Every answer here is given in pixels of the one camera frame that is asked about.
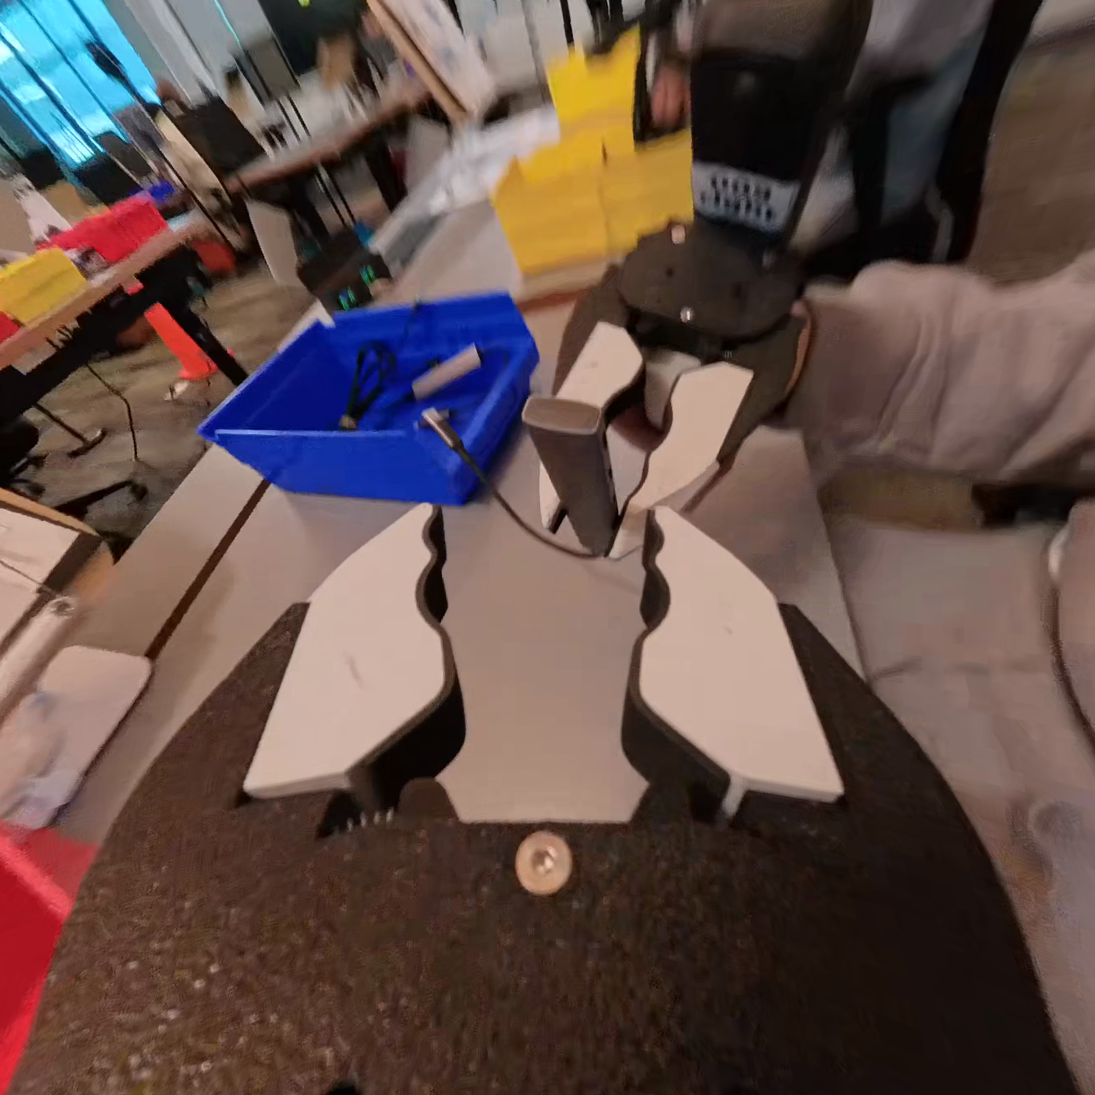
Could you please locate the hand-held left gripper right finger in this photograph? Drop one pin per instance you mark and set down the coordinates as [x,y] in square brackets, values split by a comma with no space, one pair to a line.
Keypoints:
[735,675]

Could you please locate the person's right forearm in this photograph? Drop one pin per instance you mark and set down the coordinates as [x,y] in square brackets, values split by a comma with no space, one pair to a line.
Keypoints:
[941,367]

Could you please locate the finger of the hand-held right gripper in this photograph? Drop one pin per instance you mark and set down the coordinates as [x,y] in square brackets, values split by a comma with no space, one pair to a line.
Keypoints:
[603,367]
[705,418]

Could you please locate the black power unit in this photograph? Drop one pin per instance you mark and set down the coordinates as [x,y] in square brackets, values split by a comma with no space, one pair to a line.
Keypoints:
[341,273]

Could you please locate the stack of red bins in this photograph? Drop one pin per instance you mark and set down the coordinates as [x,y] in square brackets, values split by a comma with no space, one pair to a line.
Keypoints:
[111,226]

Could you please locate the orange traffic cone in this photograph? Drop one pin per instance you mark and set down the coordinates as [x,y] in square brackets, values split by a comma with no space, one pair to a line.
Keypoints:
[184,341]

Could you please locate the person's right hand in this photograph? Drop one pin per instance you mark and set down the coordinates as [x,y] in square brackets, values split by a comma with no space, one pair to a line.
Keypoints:
[637,426]

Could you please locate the stack of yellow bins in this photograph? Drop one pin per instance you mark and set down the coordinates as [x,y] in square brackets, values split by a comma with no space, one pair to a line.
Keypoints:
[590,179]

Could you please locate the red plastic bin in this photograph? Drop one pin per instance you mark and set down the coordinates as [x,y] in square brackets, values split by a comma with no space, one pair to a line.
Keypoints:
[25,924]

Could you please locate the blue plastic bin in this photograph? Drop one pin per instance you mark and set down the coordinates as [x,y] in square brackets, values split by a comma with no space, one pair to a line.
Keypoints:
[341,461]

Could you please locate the clear plastic tray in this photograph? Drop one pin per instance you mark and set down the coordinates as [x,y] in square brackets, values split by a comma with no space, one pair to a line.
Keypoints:
[25,752]

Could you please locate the wooden table black legs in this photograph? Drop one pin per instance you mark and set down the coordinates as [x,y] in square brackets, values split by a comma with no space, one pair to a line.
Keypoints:
[324,144]
[85,298]

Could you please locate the yellow plastic bin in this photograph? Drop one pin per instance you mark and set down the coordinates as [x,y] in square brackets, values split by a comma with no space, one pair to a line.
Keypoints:
[34,286]

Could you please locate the white desk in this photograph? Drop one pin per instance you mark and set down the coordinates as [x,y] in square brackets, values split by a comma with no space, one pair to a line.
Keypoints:
[538,684]

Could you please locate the wooden document stand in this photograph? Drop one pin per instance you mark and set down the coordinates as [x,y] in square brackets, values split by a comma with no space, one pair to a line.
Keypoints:
[94,692]
[431,50]

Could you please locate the person's grey clothing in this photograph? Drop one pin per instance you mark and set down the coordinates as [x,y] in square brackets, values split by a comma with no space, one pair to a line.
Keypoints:
[958,727]

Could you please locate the black office chair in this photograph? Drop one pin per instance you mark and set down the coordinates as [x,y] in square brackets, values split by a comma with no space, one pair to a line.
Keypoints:
[51,478]

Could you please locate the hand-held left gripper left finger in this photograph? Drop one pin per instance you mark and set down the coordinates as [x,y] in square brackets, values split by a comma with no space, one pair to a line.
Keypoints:
[358,667]

